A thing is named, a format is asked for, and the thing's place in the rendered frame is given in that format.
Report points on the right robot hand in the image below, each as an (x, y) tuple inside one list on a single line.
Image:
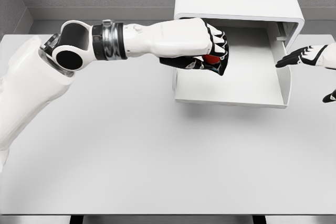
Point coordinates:
[(312, 54)]

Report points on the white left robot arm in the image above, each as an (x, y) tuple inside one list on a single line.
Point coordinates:
[(31, 90)]

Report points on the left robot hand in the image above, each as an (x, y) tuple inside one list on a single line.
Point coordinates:
[(183, 37)]

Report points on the red load switch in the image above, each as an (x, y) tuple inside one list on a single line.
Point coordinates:
[(210, 58)]

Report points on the white sliding cabinet drawer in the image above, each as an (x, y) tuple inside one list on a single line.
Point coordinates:
[(249, 77)]

